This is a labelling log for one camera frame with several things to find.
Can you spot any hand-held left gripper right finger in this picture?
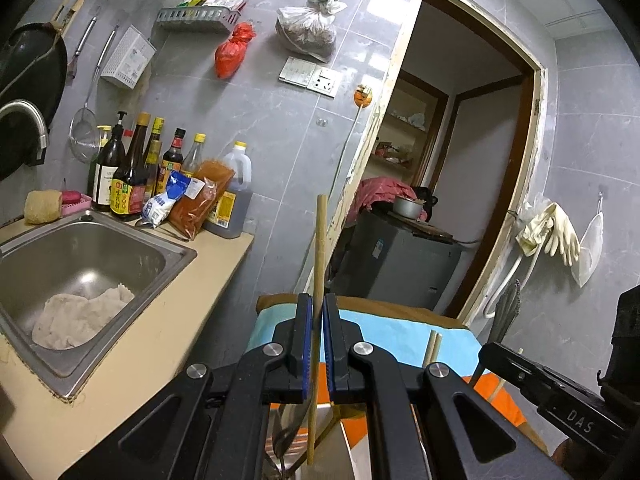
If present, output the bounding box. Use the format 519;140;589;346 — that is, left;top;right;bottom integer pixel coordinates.
322;292;571;480

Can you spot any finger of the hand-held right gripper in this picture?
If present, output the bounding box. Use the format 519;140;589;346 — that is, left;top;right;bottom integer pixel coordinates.
487;278;522;348
472;342;551;401

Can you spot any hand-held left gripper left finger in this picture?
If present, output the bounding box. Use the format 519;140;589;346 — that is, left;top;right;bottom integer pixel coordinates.
60;292;316;480

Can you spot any metal spoon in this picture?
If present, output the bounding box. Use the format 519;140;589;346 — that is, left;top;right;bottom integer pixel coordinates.
270;392;316;480

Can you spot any white plastic utensil holder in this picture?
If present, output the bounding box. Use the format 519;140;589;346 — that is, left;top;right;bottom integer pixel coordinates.
262;400;373;480

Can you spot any person's right hand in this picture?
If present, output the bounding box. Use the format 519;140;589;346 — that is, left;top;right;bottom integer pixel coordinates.
551;437;608;480

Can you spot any striped blanket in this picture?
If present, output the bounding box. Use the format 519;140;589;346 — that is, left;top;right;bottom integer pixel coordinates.
255;292;556;456

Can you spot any cream rubber glove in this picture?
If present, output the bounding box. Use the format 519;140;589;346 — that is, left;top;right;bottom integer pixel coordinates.
542;202;582;267
516;200;551;256

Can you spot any white mesh strainer bag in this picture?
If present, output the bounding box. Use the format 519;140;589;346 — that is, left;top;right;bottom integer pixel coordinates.
571;192;606;288

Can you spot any wooden cutting board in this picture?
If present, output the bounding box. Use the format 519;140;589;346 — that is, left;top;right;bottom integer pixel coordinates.
387;210;456;243

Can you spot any grey cabinet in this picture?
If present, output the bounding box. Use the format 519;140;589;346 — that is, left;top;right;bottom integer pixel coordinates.
332;210;463;313

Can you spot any black bag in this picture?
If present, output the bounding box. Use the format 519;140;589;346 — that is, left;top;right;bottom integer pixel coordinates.
412;186;438;211

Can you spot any metal pot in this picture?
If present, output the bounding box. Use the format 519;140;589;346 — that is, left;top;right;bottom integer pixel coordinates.
392;196;426;220

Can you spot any pink cloth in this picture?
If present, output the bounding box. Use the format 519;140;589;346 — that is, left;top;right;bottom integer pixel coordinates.
345;176;428;223

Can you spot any dark oil jug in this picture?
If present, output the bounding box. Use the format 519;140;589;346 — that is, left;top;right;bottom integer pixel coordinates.
205;141;253;239

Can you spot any orange spice packet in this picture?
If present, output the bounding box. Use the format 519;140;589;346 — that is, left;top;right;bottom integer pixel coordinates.
167;160;236;241

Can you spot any wooden shelf unit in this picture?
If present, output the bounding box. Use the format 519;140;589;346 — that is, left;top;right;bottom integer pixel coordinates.
367;72;451;186

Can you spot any white blue packet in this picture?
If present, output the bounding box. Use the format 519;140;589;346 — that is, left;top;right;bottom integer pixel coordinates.
142;170;206;228

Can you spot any clear yellow cap bottle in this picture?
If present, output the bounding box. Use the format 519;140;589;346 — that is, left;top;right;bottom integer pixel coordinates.
182;132;207;178

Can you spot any steel sink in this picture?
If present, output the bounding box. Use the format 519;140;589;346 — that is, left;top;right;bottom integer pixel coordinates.
0;210;198;398

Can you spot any white rag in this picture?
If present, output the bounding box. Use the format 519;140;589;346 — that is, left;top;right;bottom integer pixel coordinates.
31;282;136;351

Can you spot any red label sauce bottle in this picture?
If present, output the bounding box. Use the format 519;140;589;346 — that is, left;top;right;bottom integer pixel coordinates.
159;127;187;196

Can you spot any large soy sauce bottle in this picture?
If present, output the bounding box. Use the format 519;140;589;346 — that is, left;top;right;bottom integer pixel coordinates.
111;112;151;221

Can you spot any yellow neck sauce bottle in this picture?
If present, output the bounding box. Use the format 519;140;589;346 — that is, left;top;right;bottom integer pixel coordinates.
145;116;166;201

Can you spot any pink soap dish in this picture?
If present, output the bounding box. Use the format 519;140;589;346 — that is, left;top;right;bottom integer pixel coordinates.
61;189;93;218

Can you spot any loofah sponge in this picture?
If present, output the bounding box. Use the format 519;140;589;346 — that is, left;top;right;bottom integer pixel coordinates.
24;189;64;226

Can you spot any metal skimmer strainer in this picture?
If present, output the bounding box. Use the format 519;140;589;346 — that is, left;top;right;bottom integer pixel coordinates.
68;25;121;163

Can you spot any red plastic bag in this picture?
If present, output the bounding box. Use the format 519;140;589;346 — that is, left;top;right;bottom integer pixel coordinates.
215;22;256;79

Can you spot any clear plastic bag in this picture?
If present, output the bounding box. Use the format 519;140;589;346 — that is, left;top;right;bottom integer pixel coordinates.
276;0;348;58

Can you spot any steel faucet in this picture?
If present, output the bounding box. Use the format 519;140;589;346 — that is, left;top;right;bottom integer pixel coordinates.
0;100;51;163

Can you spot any metal spatula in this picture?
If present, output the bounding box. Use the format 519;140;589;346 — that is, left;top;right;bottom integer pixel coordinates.
67;7;101;81

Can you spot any black wok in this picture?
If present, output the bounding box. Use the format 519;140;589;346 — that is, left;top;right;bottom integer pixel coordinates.
0;22;68;181

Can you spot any white hose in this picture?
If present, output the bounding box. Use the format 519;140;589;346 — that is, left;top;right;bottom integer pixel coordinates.
482;247;543;321

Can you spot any wooden door frame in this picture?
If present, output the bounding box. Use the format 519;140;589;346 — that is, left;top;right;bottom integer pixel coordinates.
320;0;548;326

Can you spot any white wall socket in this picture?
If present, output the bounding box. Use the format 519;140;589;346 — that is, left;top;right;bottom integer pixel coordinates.
307;66;343;98

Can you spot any white wall switch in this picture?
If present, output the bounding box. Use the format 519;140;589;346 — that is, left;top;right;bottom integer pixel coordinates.
279;56;317;87

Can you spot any grey wall shelf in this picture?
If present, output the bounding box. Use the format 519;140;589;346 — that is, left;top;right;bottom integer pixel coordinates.
154;5;241;35

